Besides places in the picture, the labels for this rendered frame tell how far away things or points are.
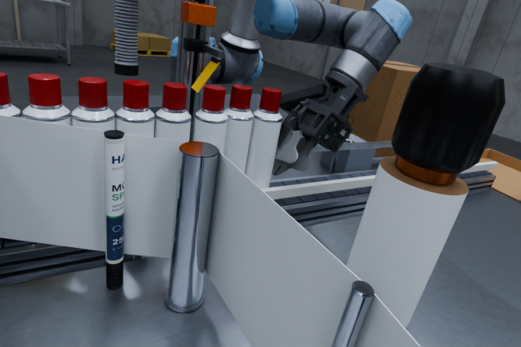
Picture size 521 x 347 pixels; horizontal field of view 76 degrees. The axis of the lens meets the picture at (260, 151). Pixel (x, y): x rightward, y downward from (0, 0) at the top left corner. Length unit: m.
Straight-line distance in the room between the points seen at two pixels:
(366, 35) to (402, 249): 0.37
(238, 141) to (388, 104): 0.59
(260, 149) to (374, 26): 0.28
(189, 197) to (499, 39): 6.76
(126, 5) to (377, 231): 0.45
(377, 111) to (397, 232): 0.71
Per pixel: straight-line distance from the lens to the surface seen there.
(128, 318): 0.41
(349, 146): 0.77
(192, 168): 0.31
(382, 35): 0.62
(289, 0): 0.60
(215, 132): 0.50
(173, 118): 0.48
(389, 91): 1.02
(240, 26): 0.97
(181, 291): 0.40
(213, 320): 0.41
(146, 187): 0.37
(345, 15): 0.68
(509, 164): 1.52
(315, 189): 0.65
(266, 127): 0.55
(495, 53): 6.93
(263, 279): 0.29
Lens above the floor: 1.19
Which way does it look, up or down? 22 degrees down
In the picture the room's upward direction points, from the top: 10 degrees clockwise
